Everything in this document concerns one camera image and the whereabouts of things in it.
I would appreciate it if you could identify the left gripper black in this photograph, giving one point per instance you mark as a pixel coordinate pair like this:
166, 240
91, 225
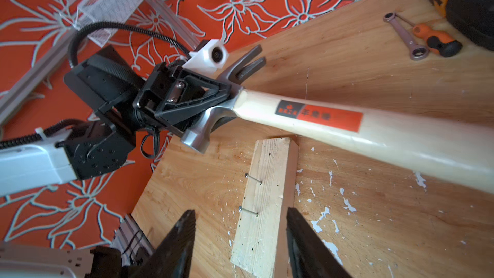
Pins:
174, 98

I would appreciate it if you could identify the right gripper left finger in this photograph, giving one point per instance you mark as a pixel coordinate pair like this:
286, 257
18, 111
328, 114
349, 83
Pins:
173, 257

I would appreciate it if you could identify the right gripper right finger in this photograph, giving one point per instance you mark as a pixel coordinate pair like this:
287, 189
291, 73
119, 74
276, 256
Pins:
309, 257

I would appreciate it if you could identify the light wooden block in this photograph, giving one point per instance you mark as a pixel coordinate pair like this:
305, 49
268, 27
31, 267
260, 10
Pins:
260, 244

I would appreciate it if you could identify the wooden handle claw hammer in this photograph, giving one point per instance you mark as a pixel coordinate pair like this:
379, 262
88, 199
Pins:
455, 152

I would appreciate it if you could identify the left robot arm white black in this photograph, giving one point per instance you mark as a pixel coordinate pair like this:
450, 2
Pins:
74, 149

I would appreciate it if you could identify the steel nail upper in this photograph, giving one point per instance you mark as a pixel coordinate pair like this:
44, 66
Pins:
252, 178

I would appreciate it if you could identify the white mesh basket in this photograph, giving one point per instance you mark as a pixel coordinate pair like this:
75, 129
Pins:
112, 2

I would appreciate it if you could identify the silver ratchet wrench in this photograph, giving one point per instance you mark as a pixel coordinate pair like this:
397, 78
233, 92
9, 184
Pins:
416, 51

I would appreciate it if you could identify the orange black screwdriver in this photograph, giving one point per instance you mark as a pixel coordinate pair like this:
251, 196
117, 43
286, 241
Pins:
439, 42

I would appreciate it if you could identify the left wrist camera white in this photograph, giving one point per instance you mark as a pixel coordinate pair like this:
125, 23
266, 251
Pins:
207, 58

